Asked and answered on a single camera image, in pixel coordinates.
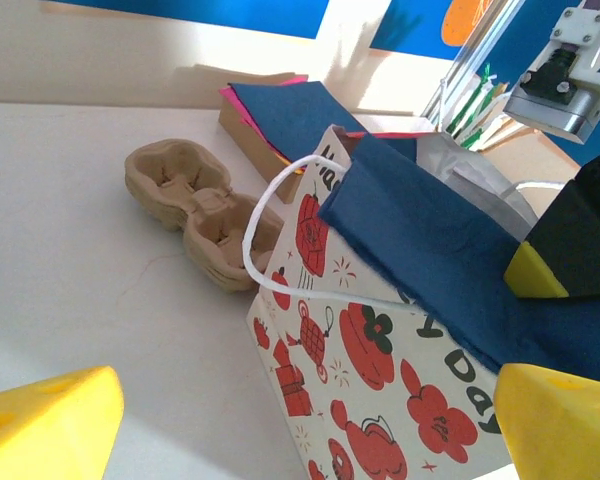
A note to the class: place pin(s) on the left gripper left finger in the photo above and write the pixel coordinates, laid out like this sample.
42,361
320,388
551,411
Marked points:
45,430

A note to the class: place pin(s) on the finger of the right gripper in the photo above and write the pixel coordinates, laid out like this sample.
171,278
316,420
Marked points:
575,240

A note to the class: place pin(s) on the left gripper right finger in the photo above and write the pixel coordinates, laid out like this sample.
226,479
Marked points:
570,430

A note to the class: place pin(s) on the navy paper napkin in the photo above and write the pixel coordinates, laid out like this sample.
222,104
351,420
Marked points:
420,240

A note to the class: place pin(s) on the red white paper gift bag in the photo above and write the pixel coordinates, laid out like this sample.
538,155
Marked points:
370,400

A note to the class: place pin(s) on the wooden stirrer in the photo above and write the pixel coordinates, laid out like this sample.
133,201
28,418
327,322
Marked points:
500,132

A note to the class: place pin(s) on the green paper wrapped straw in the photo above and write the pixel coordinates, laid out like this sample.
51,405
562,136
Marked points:
482,82

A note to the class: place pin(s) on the navy napkin stack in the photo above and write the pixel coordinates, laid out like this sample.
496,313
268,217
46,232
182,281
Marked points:
290,110

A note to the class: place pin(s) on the mustard brown napkin stack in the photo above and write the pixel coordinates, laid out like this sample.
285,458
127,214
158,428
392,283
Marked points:
250,145

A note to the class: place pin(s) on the pink paper napkin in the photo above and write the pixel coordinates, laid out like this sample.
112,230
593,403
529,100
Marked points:
240,100

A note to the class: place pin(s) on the aluminium frame post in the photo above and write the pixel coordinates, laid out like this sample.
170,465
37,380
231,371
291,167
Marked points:
480,45

